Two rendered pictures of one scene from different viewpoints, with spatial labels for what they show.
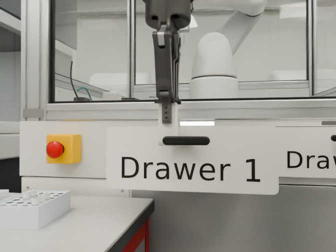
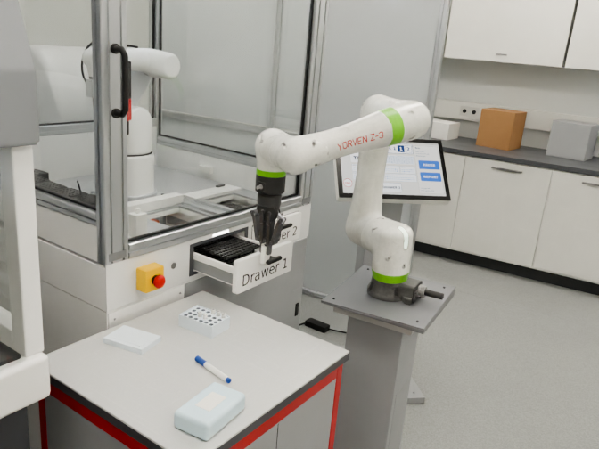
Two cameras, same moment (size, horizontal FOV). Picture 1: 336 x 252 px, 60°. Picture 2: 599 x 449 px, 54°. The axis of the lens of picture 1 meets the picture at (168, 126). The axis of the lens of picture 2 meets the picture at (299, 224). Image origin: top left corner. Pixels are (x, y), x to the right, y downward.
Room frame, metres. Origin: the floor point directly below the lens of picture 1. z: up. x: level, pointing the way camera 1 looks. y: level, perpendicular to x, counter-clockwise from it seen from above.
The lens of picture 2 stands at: (-0.33, 1.56, 1.59)
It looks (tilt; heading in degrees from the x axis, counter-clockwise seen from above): 18 degrees down; 294
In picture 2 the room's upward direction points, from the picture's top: 5 degrees clockwise
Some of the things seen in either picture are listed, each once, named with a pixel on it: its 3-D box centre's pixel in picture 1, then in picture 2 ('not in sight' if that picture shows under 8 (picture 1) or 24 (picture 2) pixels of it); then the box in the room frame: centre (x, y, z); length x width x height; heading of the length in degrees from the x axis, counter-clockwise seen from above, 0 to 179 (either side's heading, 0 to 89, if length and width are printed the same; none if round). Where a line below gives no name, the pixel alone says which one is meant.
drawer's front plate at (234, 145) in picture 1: (188, 158); (264, 265); (0.50, -0.04, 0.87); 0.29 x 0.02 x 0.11; 80
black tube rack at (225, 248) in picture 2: not in sight; (219, 251); (0.69, -0.07, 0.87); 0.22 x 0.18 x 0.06; 170
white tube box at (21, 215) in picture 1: (34, 207); (204, 321); (0.54, 0.25, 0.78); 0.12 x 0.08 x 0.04; 175
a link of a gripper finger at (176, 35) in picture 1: (166, 68); (270, 228); (0.46, 0.00, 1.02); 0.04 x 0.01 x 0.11; 80
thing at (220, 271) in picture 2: not in sight; (217, 251); (0.70, -0.07, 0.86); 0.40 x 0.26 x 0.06; 170
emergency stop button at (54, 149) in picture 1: (55, 149); (158, 281); (0.69, 0.27, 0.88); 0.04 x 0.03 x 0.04; 80
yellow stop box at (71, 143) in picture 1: (63, 148); (151, 277); (0.72, 0.26, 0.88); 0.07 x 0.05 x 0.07; 80
